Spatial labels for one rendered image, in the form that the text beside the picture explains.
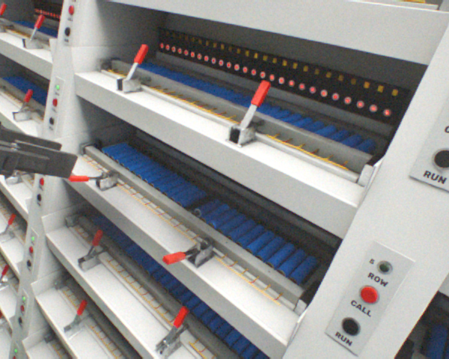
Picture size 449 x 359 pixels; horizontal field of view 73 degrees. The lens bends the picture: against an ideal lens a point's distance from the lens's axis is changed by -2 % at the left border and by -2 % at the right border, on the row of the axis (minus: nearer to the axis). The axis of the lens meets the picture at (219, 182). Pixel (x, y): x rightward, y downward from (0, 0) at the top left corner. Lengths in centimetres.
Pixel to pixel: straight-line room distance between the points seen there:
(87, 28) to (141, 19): 13
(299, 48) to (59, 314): 82
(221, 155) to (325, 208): 16
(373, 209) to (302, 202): 8
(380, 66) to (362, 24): 19
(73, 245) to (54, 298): 20
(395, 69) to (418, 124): 23
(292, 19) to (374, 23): 9
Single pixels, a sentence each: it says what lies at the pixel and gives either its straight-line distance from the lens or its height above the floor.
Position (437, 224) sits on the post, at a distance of 35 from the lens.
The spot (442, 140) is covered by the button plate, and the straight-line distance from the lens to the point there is 34.
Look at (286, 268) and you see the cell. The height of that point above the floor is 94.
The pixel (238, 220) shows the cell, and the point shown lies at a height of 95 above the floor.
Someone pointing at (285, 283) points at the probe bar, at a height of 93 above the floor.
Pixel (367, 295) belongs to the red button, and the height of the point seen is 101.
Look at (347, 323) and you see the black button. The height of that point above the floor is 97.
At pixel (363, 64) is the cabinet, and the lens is 58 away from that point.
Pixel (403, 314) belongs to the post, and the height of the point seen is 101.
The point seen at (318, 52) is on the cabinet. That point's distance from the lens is 61.
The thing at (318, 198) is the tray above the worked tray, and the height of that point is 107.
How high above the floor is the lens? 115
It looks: 17 degrees down
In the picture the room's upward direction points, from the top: 19 degrees clockwise
